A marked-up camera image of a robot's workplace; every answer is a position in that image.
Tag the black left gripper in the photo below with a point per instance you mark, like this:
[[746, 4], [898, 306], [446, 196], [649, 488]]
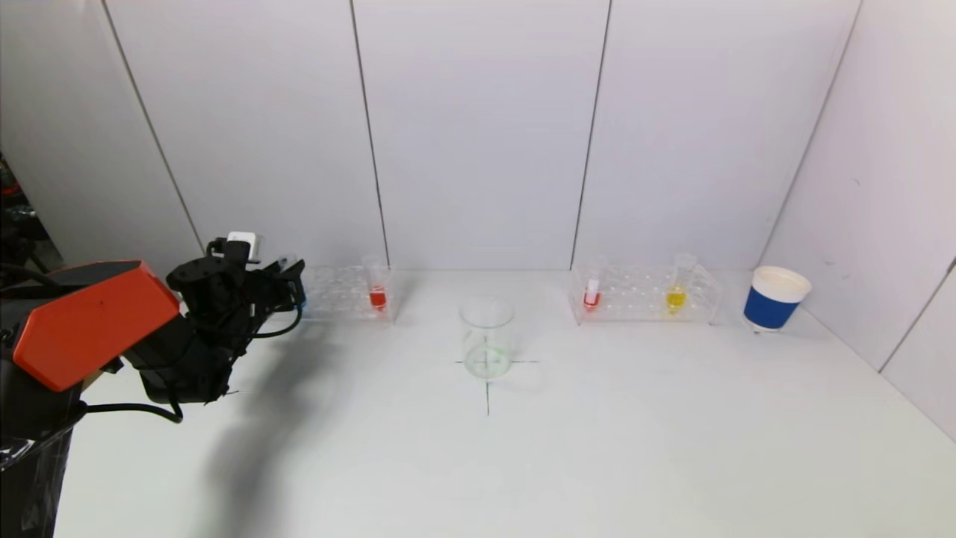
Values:
[[296, 286]]

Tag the yellow pigment test tube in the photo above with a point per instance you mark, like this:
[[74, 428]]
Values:
[[674, 300]]

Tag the red pigment tube white label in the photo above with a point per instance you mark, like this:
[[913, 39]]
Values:
[[591, 301]]

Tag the dark background equipment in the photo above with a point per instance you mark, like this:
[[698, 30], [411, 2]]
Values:
[[15, 224]]

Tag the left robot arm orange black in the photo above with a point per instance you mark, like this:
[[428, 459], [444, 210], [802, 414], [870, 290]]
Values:
[[89, 321]]

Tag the red pigment test tube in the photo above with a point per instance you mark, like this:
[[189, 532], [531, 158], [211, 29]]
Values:
[[379, 300]]

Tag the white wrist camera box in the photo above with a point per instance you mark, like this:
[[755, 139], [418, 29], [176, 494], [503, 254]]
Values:
[[242, 245]]

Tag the clear glass beaker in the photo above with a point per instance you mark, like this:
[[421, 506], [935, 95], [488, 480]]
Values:
[[486, 360]]

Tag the clear conical plastic test tube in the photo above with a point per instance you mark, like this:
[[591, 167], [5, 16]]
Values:
[[288, 262]]

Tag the blue white paper cup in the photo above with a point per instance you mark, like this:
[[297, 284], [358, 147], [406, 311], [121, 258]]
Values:
[[769, 309]]

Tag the clear acrylic test tube rack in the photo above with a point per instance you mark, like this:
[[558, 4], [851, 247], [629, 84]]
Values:
[[343, 300], [635, 300]]

